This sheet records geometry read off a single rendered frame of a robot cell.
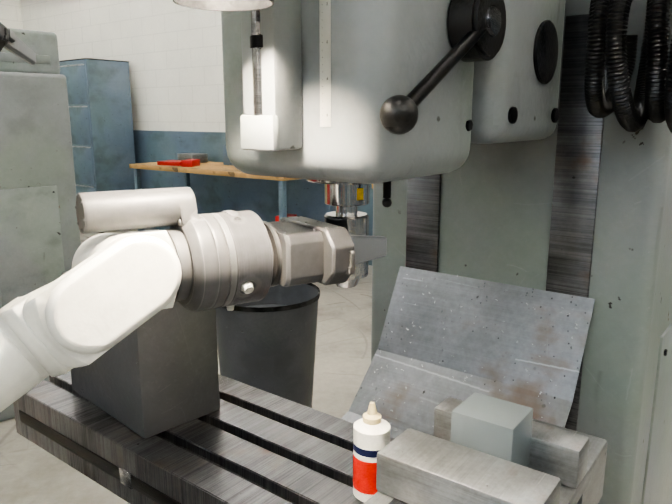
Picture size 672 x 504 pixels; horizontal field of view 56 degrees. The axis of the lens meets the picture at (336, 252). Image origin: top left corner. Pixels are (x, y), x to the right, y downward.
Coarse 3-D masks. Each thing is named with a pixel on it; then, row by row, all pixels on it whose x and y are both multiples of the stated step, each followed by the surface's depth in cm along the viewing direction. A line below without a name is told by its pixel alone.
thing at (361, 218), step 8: (328, 216) 64; (336, 216) 64; (344, 216) 64; (352, 216) 64; (360, 216) 64; (368, 216) 65; (336, 224) 64; (344, 224) 64; (352, 224) 64; (360, 224) 64
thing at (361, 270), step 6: (348, 228) 64; (354, 228) 64; (360, 228) 64; (366, 228) 65; (354, 234) 64; (360, 234) 64; (366, 234) 65; (360, 264) 65; (366, 264) 66; (360, 270) 65; (366, 270) 66; (354, 276) 65; (360, 276) 65
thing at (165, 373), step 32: (160, 320) 80; (192, 320) 83; (128, 352) 80; (160, 352) 81; (192, 352) 84; (96, 384) 89; (128, 384) 82; (160, 384) 81; (192, 384) 85; (128, 416) 83; (160, 416) 82; (192, 416) 86
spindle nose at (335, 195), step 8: (328, 184) 64; (336, 184) 63; (360, 184) 63; (368, 184) 64; (328, 192) 64; (336, 192) 63; (344, 192) 63; (352, 192) 63; (368, 192) 64; (328, 200) 64; (336, 200) 63; (344, 200) 63; (352, 200) 63; (360, 200) 63; (368, 200) 65
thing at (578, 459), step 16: (448, 400) 67; (448, 416) 65; (448, 432) 65; (544, 432) 61; (560, 432) 61; (576, 432) 69; (544, 448) 59; (560, 448) 58; (576, 448) 58; (592, 448) 65; (544, 464) 60; (560, 464) 59; (576, 464) 58; (592, 464) 63; (576, 480) 58; (592, 480) 63; (384, 496) 57; (560, 496) 57; (576, 496) 58; (592, 496) 64
